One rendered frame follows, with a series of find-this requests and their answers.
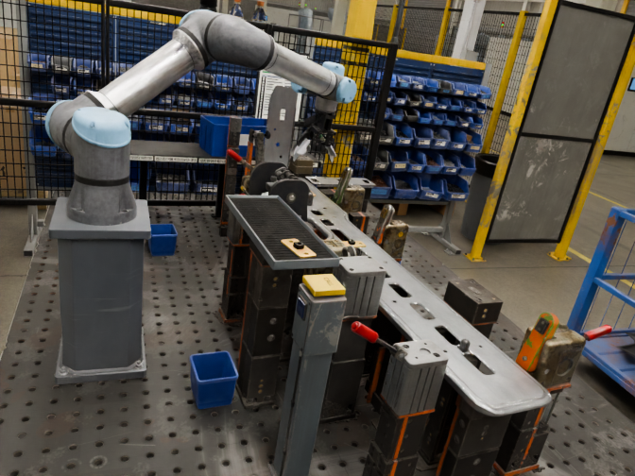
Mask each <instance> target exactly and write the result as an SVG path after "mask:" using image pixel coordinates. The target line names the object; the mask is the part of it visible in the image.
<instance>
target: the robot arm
mask: <svg viewBox="0 0 635 476"><path fill-rule="evenodd" d="M215 60H217V61H221V62H225V63H230V64H235V65H241V66H245V67H248V68H250V69H253V70H255V71H263V70H265V71H268V72H270V73H271V74H273V75H276V76H278V77H282V78H284V79H286V80H288V81H290V82H291V87H292V89H293V90H294V91H295V92H296V93H298V94H313V95H316V96H317V98H316V104H315V113H317V114H315V115H313V116H311V117H309V118H307V119H304V126H305V127H308V129H306V130H305V131H304V132H303V133H302V134H301V136H300V138H299V141H298V143H297V147H296V149H295V153H294V157H293V161H295V160H296V159H297V158H298V157H299V155H304V154H305V153H306V147H307V146H308V145H309V144H310V140H309V138H311V140H312V141H313V145H324V147H325V148H326V152H327V153H328V158H329V160H330V162H331V163H332V162H333V160H334V157H336V154H335V152H334V144H335V138H333V136H336V132H335V131H334V130H333V129H331V127H332V122H333V119H335V111H336V107H337V104H338V103H344V104H348V103H350V102H352V101H353V99H354V98H355V94H356V90H357V89H356V84H355V82H354V81H353V80H352V79H350V78H347V77H344V70H345V68H344V66H343V65H341V64H338V63H335V62H330V61H326V62H324V63H323V65H322V66H320V65H318V64H316V63H314V62H312V61H310V60H308V59H306V58H304V57H303V56H301V55H299V54H297V53H295V52H293V51H291V50H289V49H287V48H285V47H283V46H281V45H279V44H277V43H275V41H274V39H273V38H272V37H271V36H270V35H268V34H266V33H265V32H264V31H262V30H260V29H259V28H257V27H255V26H254V25H251V24H249V23H248V22H246V21H244V20H242V19H240V18H238V17H236V16H233V15H229V14H223V13H217V12H213V11H210V10H207V9H199V10H193V11H191V12H189V13H187V14H186V15H185V16H184V17H183V18H182V19H181V20H180V26H179V27H178V28H177V29H175V30H174V31H173V36H172V41H170V42H168V43H167V44H166V45H164V46H163V47H161V48H160V49H158V50H157V51H156V52H154V53H153V54H151V55H150V56H148V57H147V58H145V59H144V60H142V61H141V62H139V63H138V64H136V65H135V66H134V67H132V68H131V69H129V70H128V71H126V72H125V73H124V74H123V75H121V76H120V77H118V78H117V79H115V80H114V81H113V82H111V83H110V84H108V85H107V86H105V87H104V88H103V89H101V90H100V91H98V92H92V91H86V92H85V93H83V94H81V95H80V96H78V97H77V98H75V99H74V100H62V101H60V102H58V103H56V104H55V105H53V106H52V107H51V108H50V110H49V111H48V113H47V114H46V117H45V129H46V132H47V134H48V136H49V138H50V139H51V140H52V142H53V143H54V144H55V145H56V146H57V147H58V148H60V149H61V150H63V151H65V152H67V153H68V154H70V155H71V156H73V157H74V172H75V181H74V184H73V187H72V190H71V193H70V195H69V198H68V201H67V204H66V213H67V216H68V217H69V218H70V219H72V220H74V221H76V222H78V223H82V224H87V225H94V226H113V225H120V224H124V223H128V222H129V221H131V220H133V219H134V218H135V217H136V216H137V204H136V201H135V198H134V195H133V192H132V190H131V187H130V184H129V165H130V140H131V131H130V123H129V119H128V118H127V117H129V116H130V115H131V114H133V113H134V112H136V111H137V110H139V109H140V108H141V107H142V106H143V105H144V104H146V103H147V102H149V101H150V100H151V99H153V98H154V97H155V96H157V95H158V94H160V93H161V92H163V91H164V90H165V89H167V88H168V87H169V86H171V85H172V84H173V83H175V82H176V81H178V80H179V79H180V78H182V77H183V76H185V75H186V74H187V73H189V72H190V71H192V70H193V69H195V70H199V71H201V70H203V69H204V68H206V67H207V66H208V65H210V64H211V63H212V62H214V61H215Z"/></svg>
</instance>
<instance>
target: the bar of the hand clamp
mask: <svg viewBox="0 0 635 476"><path fill-rule="evenodd" d="M250 137H251V138H253V139H254V142H255V164H256V165H257V164H258V163H260V162H264V161H265V155H264V138H265V137H266V138H267V139H269V138H270V132H269V131H268V130H267V131H266V133H265V134H264V133H263V132H261V130H254V133H253V135H250Z"/></svg>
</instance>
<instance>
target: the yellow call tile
mask: <svg viewBox="0 0 635 476"><path fill-rule="evenodd" d="M302 281H303V283H304V284H305V285H306V286H307V288H308V289H309V290H310V291H311V293H312V294H313V295H314V297H322V296H334V295H344V294H345V291H346V289H345V288H344V287H343V285H342V284H341V283H340V282H339V281H338V280H337V279H336V278H335V276H334V275H333V274H323V275H306V276H302Z"/></svg>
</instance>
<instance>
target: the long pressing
mask: <svg viewBox="0 0 635 476"><path fill-rule="evenodd" d="M298 179H301V180H303V181H305V182H306V183H307V185H308V187H309V189H310V190H311V191H312V192H313V193H314V194H315V195H316V196H314V199H313V205H312V206H307V220H308V222H309V223H311V224H313V225H314V226H315V227H316V228H317V229H318V230H319V231H320V232H321V233H322V234H323V235H324V236H325V237H326V239H325V240H328V239H335V240H339V241H340V242H342V241H341V240H340V239H339V238H338V237H337V236H336V235H335V234H334V233H333V232H332V230H339V231H340V232H341V233H342V234H344V235H345V236H346V237H347V238H348V239H349V240H351V239H353V240H354V241H361V242H363V243H364V244H365V245H366V247H355V248H358V249H360V250H361V251H362V252H363V253H364V254H365V255H366V256H371V257H373V258H374V259H375V260H376V261H377V262H378V263H379V264H381V265H382V266H383V267H384V268H385V269H386V274H387V275H388V276H389V278H385V281H384V286H383V290H382V295H381V298H380V302H379V307H378V309H379V311H380V312H381V313H382V314H383V315H384V316H385V317H386V318H387V319H388V320H389V321H390V322H391V323H392V324H393V325H394V326H395V327H396V329H397V330H398V331H399V332H400V333H401V334H402V335H403V336H404V337H405V338H406V339H407V340H408V341H417V340H424V339H429V340H431V341H433V342H434V343H435V344H436V345H437V346H438V347H439V348H440V349H441V350H442V351H443V352H444V350H445V351H447V352H444V353H445V354H446V355H447V356H448V357H449V361H448V364H447V367H446V370H445V374H444V377H443V378H444V379H445V381H446V382H447V383H448V384H449V385H450V386H451V387H452V388H453V389H454V390H455V391H456V392H457V393H458V394H459V395H460V396H461V398H462V399H463V400H465V401H466V402H467V403H468V404H469V405H470V406H471V408H473V409H474V410H475V411H477V412H479V413H481V414H483V415H486V416H490V417H502V416H506V415H511V414H516V413H520V412H524V411H529V410H533V409H538V408H542V407H546V406H548V405H549V404H550V403H551V400H552V398H551V395H550V393H549V392H548V390H547V389H546V388H545V387H544V386H543V385H541V384H540V383H539V382H538V381H537V380H535V379H534V378H533V377H532V376H531V375H529V374H528V373H527V372H526V371H525V370H524V369H522V368H521V367H520V366H519V365H518V364H516V363H515V362H514V361H513V360H512V359H511V358H509V357H508V356H507V355H506V354H505V353H503V352H502V351H501V350H500V349H499V348H497V347H496V346H495V345H494V344H493V343H492V342H490V340H489V339H488V338H487V337H486V336H484V335H483V334H482V333H481V332H480V331H478V330H477V329H476V328H475V327H474V326H472V325H471V324H470V323H469V322H468V321H467V320H465V319H464V318H463V317H462V316H461V315H460V314H458V313H457V312H456V311H455V310H453V309H452V308H451V307H450V306H449V305H448V304H446V303H445V302H444V301H443V300H442V299H441V298H439V297H438V296H437V295H436V294H435V293H433V292H432V291H431V290H430V289H429V288H427V287H426V286H425V285H424V284H423V283H422V282H420V281H419V280H418V279H417V278H416V277H414V276H413V275H412V274H411V273H410V272H409V271H407V270H406V269H405V268H404V267H403V266H402V265H400V264H399V263H398V262H397V261H395V260H394V259H393V258H392V257H391V256H390V255H388V254H387V253H386V252H385V251H384V250H383V249H381V248H380V247H379V246H378V245H377V244H375V243H374V242H373V241H372V240H371V239H370V238H368V236H367V235H366V234H365V233H363V232H362V231H361V230H360V229H359V228H357V227H356V226H355V225H354V224H353V223H352V222H350V220H349V216H348V214H347V213H346V212H344V211H343V210H342V209H341V208H340V207H338V206H337V205H336V204H335V203H334V202H333V201H332V200H331V199H330V198H329V197H327V196H326V195H325V194H323V193H322V192H321V191H320V190H319V189H318V188H316V187H315V186H314V185H313V184H312V183H310V182H309V181H308V180H307V179H305V178H298ZM323 208H325V209H323ZM311 211H318V212H319V213H321V214H322V215H315V214H313V213H312V212H311ZM320 220H328V221H329V222H330V223H331V224H333V226H326V225H324V224H323V223H322V222H321V221H320ZM390 284H397V285H399V286H400V287H401V288H402V289H404V291H405V292H406V293H407V294H408V295H409V296H411V297H401V296H400V295H399V294H397V293H396V292H395V291H394V290H393V289H392V288H391V287H390V286H389V285H390ZM393 301H396V302H393ZM414 304H418V305H420V306H421V307H422V308H423V309H424V310H425V311H427V312H428V313H429V314H430V315H431V316H432V317H433V318H434V319H430V320H428V319H424V318H423V317H422V316H421V315H420V314H419V313H418V312H417V311H415V310H414V309H413V308H412V307H411V306H410V305H414ZM436 328H445V329H446V330H447V331H448V332H450V333H451V334H452V335H453V336H454V337H455V338H456V339H457V340H458V341H459V342H461V340H462V339H468V340H469V341H470V342H471V344H470V347H469V351H467V352H462V351H461V350H460V349H459V348H458V347H459V345H457V346H455V345H452V344H450V343H449V342H448V341H447V340H446V339H445V338H444V337H443V336H442V335H441V334H440V333H439V332H438V331H437V330H436ZM479 346H481V347H482V348H480V347H479ZM465 354H473V355H475V356H476V357H477V358H478V359H479V360H480V361H481V362H482V363H483V364H484V365H485V366H487V367H488V368H489V369H490V370H491V371H492V372H493V373H494V374H492V375H484V374H482V373H481V372H480V371H479V370H478V369H477V368H476V367H475V366H474V365H473V364H472V363H470V362H469V361H468V360H467V359H466V358H465V357H464V356H463V355H465Z"/></svg>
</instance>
